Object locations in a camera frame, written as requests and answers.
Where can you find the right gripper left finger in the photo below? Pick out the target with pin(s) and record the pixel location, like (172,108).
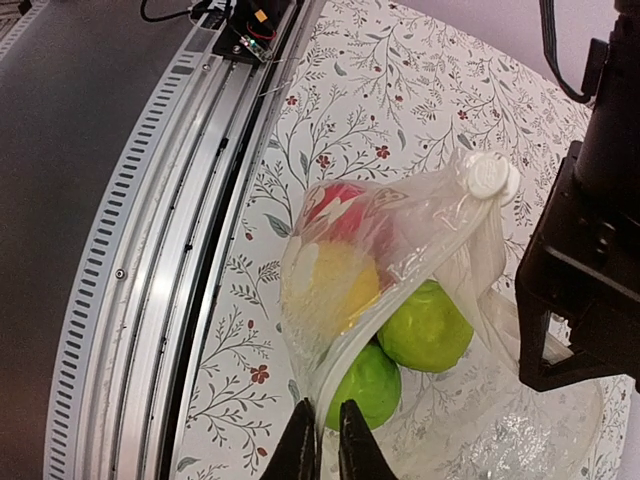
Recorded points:
(295,456)

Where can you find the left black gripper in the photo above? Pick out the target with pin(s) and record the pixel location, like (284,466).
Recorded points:
(577,290)

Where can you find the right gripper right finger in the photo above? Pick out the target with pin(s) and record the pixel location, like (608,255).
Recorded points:
(360,457)

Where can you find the clear zip top bag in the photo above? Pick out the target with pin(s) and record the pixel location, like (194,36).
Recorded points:
(388,297)

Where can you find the yellow lemon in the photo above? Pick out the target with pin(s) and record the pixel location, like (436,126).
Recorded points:
(326,285)

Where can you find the red apple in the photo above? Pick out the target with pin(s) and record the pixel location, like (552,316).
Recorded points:
(350,226)

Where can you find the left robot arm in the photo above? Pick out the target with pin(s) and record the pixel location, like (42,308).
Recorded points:
(607,169)

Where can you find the floral tablecloth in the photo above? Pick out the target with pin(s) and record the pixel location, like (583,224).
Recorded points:
(383,92)

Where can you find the aluminium front rail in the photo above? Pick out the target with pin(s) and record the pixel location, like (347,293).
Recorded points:
(151,267)

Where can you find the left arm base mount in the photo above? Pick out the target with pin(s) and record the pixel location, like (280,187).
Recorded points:
(244,31)

